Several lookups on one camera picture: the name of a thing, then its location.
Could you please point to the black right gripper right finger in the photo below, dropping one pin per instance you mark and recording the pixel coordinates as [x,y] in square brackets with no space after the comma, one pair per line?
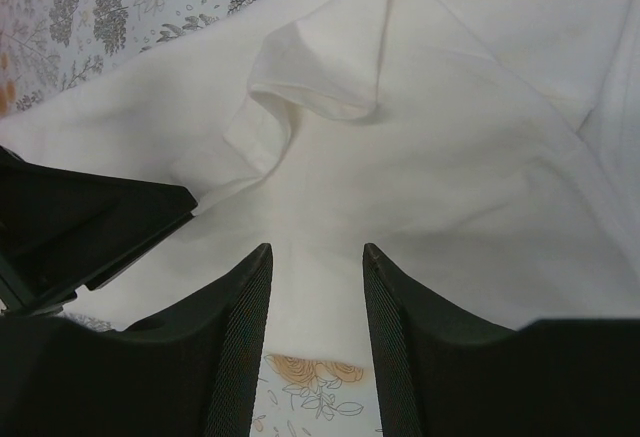
[443,371]

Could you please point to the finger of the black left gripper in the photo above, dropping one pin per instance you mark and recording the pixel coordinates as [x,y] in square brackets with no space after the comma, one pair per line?
[61,230]

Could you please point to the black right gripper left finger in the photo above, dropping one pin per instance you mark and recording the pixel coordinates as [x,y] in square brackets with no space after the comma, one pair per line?
[188,370]

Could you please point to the white t-shirt with black print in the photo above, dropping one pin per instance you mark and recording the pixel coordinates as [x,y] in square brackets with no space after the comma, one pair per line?
[450,133]

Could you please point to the floral patterned table mat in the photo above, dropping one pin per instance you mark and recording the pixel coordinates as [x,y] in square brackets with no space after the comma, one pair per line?
[90,17]

